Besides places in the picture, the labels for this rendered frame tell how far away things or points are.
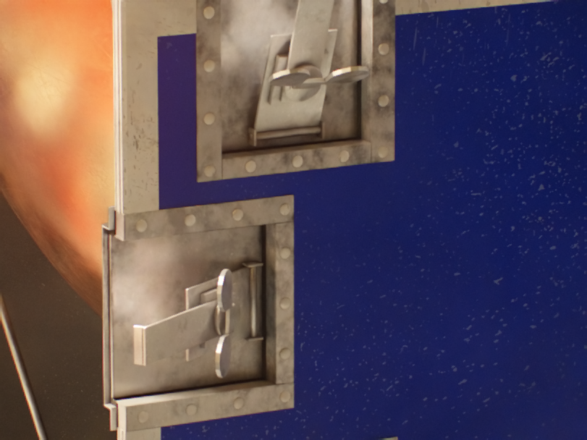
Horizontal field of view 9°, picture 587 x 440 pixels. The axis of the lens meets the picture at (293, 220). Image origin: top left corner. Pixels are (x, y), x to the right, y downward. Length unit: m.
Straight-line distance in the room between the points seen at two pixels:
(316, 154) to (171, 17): 0.13
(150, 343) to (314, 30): 0.20
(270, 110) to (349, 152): 0.06
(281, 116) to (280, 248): 0.08
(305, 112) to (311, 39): 0.05
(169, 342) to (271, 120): 0.15
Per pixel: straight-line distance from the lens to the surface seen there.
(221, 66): 2.06
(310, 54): 2.06
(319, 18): 2.05
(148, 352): 2.01
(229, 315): 2.05
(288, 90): 2.06
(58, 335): 3.19
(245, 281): 2.09
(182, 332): 2.03
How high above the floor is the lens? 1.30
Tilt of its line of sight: 13 degrees down
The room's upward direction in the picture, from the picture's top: straight up
